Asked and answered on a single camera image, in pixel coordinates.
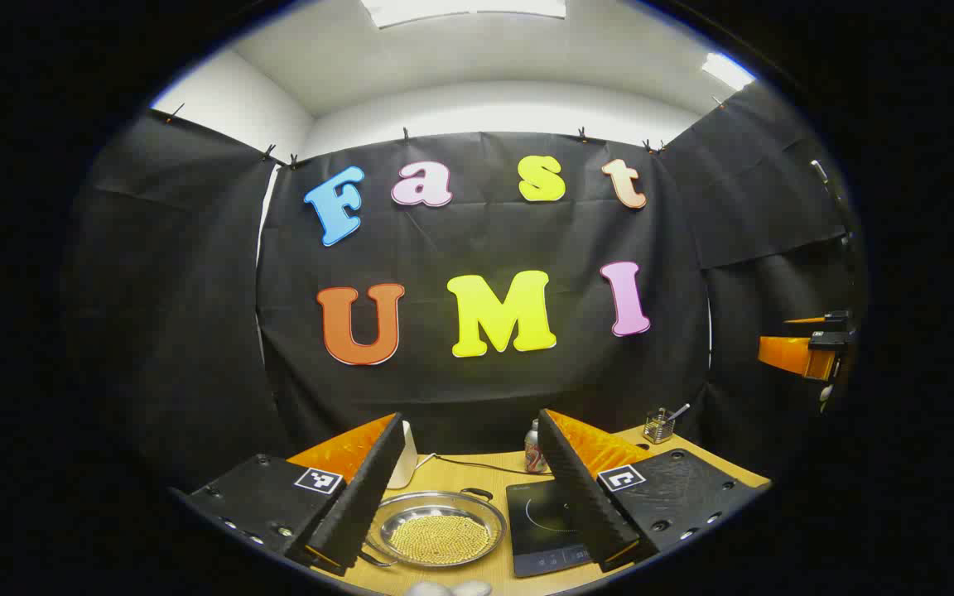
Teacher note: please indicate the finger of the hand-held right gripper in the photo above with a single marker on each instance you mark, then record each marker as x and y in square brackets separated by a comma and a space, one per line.
[783, 354]
[837, 317]

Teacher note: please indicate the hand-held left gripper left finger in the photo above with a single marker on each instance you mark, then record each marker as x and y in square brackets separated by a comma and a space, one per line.
[369, 488]

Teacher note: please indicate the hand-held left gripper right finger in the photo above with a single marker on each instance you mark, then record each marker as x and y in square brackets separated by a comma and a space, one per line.
[576, 488]

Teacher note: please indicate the stainless steel pot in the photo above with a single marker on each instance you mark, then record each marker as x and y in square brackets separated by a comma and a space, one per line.
[411, 511]

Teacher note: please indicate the black induction cooktop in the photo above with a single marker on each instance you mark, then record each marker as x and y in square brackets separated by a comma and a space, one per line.
[539, 530]

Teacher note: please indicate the white toaster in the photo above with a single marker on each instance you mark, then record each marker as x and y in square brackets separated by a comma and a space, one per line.
[404, 463]

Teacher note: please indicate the silver drink bottle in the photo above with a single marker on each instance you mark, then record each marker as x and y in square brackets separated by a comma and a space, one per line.
[533, 451]

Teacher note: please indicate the pile of yellow soybeans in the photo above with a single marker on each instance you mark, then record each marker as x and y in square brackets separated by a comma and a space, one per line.
[440, 540]

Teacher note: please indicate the small spoon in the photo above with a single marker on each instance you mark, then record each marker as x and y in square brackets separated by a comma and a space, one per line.
[679, 411]

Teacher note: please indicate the ceiling light panel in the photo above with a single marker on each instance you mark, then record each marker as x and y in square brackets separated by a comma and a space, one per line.
[727, 70]

